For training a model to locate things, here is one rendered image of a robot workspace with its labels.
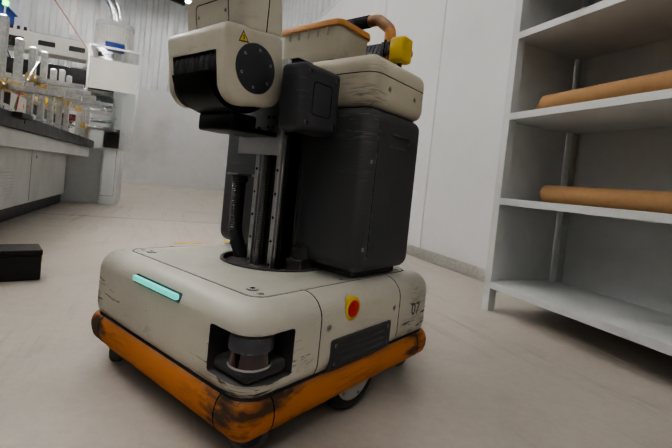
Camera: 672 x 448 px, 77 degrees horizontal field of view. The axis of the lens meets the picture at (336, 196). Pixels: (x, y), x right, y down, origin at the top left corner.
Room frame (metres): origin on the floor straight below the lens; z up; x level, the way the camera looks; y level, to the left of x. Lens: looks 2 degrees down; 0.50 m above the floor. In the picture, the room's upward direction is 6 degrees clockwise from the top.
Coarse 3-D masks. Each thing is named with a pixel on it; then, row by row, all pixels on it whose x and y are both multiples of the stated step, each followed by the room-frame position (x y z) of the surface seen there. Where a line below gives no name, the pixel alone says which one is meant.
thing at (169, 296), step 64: (128, 256) 1.01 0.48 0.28; (192, 256) 1.06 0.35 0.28; (128, 320) 0.93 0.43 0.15; (192, 320) 0.78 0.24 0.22; (256, 320) 0.70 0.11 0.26; (320, 320) 0.81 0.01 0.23; (384, 320) 0.99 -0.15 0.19; (192, 384) 0.76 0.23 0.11; (256, 384) 0.71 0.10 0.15; (320, 384) 0.82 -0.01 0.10
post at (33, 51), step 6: (30, 48) 2.51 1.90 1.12; (36, 48) 2.52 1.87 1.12; (30, 54) 2.51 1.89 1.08; (36, 54) 2.53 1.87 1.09; (30, 60) 2.51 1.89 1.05; (36, 60) 2.54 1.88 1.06; (30, 66) 2.51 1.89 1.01; (30, 72) 2.51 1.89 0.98; (30, 84) 2.52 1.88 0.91; (30, 96) 2.52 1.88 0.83; (30, 102) 2.52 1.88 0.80; (30, 108) 2.52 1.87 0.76; (30, 114) 2.52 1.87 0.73
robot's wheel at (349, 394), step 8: (360, 384) 0.95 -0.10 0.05; (368, 384) 0.98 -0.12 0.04; (344, 392) 0.90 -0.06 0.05; (352, 392) 0.93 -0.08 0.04; (360, 392) 0.96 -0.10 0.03; (328, 400) 0.88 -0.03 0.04; (336, 400) 0.89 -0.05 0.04; (344, 400) 0.91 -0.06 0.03; (352, 400) 0.93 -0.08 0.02; (336, 408) 0.90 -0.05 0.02; (344, 408) 0.92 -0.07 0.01
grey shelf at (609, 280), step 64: (576, 0) 2.05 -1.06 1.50; (640, 0) 1.44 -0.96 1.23; (512, 64) 1.90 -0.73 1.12; (576, 64) 2.06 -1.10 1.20; (640, 64) 1.81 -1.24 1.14; (512, 128) 1.89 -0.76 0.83; (576, 128) 1.92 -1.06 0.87; (640, 128) 1.77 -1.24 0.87; (512, 192) 1.95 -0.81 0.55; (512, 256) 1.97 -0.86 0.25; (576, 256) 1.98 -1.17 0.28; (640, 256) 1.72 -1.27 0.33; (640, 320) 1.46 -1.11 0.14
